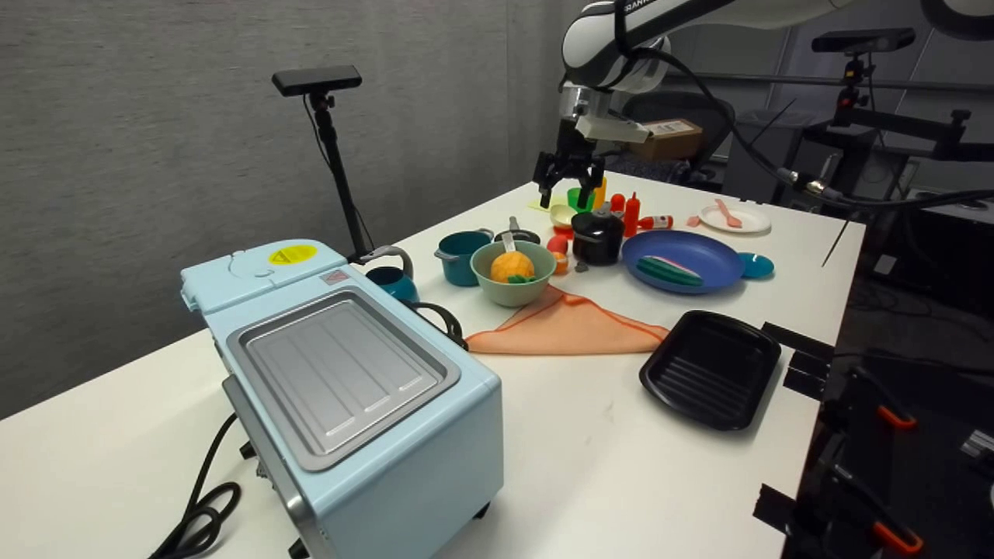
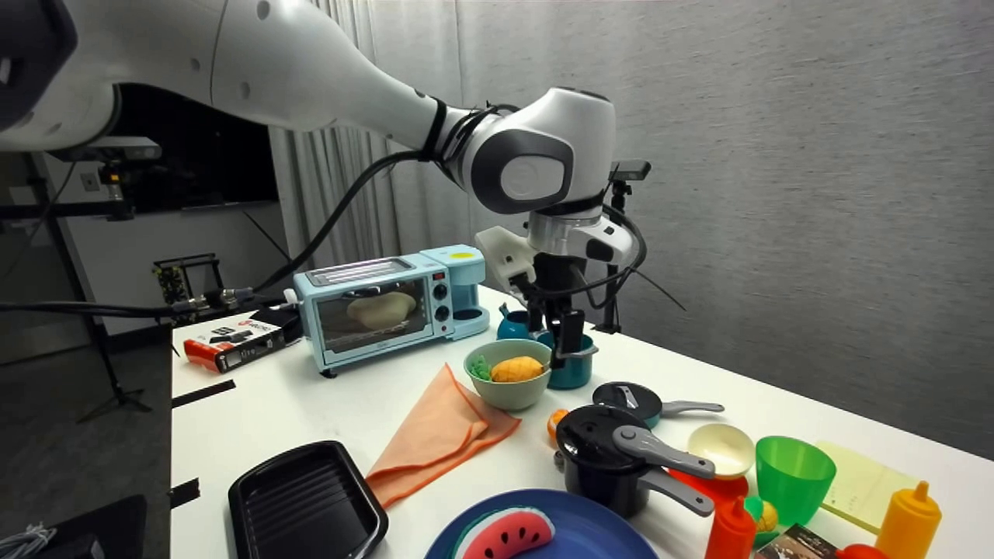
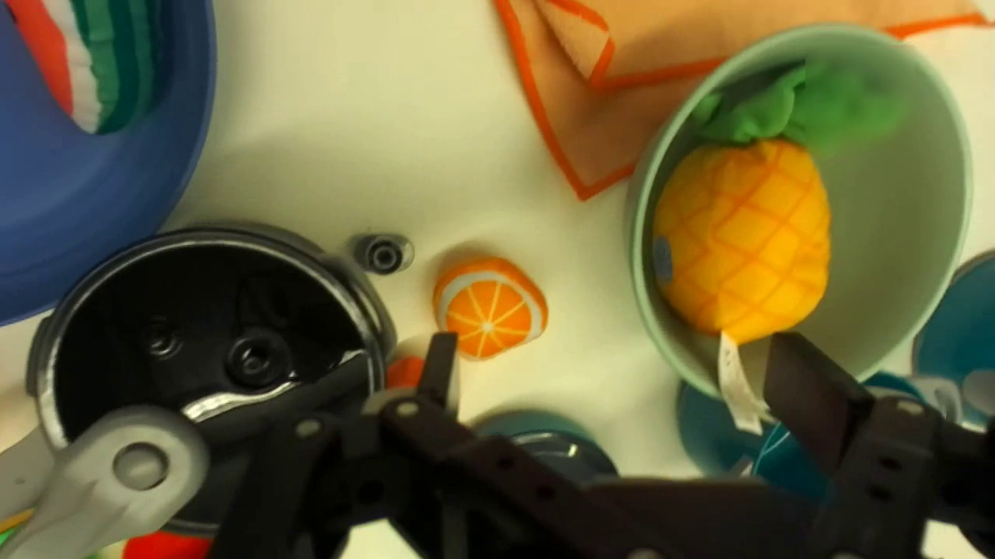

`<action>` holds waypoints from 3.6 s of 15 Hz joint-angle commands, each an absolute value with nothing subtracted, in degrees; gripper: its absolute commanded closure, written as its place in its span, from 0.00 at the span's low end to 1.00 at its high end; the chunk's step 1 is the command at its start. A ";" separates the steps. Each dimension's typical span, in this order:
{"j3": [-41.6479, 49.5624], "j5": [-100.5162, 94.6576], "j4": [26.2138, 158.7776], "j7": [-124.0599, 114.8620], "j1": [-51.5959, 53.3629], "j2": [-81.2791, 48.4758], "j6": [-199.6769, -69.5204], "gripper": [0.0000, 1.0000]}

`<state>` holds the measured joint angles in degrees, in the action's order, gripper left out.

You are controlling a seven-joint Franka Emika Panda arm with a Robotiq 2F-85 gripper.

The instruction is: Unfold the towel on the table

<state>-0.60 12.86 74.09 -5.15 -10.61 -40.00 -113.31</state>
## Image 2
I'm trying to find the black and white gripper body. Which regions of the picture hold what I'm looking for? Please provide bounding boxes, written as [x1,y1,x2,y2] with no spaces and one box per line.
[475,211,632,316]

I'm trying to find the orange towel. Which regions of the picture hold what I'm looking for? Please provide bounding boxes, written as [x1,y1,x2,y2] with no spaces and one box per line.
[365,365,517,510]

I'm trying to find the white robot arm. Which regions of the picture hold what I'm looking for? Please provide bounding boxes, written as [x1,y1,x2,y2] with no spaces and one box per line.
[0,0,647,301]

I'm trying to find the dark teal mug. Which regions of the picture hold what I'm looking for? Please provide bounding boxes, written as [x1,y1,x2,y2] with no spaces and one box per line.
[497,310,532,339]

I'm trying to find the teal cup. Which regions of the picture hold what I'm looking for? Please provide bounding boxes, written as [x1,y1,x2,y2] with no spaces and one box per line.
[548,334,595,392]

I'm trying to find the orange toy fruit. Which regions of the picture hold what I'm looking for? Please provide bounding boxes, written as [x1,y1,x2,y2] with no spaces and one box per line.
[490,355,544,382]

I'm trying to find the green bowl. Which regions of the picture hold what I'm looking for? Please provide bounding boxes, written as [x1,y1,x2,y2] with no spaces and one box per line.
[461,339,548,413]

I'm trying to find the small black frying pan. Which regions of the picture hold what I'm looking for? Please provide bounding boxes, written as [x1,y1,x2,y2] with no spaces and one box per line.
[592,382,721,428]

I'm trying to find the black toy pot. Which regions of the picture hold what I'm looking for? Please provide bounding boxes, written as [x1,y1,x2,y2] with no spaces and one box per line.
[555,406,715,518]

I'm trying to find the light blue toaster oven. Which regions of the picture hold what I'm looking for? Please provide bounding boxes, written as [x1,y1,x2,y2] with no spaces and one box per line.
[291,246,487,376]

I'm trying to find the cream small bowl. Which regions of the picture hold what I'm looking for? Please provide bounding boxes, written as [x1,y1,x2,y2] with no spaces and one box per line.
[685,421,753,477]

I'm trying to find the blue plate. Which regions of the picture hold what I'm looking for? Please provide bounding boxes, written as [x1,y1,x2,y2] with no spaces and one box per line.
[426,490,656,559]

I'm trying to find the toy watermelon slice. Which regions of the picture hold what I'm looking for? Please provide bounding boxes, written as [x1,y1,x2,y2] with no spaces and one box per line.
[456,506,555,559]

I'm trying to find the red squeeze bottle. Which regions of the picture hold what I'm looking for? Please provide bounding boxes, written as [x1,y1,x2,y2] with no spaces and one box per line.
[704,500,753,559]

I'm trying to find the green plastic cup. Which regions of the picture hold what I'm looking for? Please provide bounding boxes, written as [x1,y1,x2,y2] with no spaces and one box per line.
[753,435,834,525]

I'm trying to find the black rectangular grill tray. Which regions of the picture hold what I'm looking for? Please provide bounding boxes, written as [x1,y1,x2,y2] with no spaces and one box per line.
[225,441,389,559]

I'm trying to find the orange and black box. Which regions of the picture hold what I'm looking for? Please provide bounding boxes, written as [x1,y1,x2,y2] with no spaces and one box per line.
[184,304,302,372]

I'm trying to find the yellow squeeze bottle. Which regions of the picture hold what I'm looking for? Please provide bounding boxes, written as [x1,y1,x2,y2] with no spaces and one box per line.
[877,481,941,559]

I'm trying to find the black power cable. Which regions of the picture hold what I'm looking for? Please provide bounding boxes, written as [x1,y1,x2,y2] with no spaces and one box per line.
[245,149,427,297]

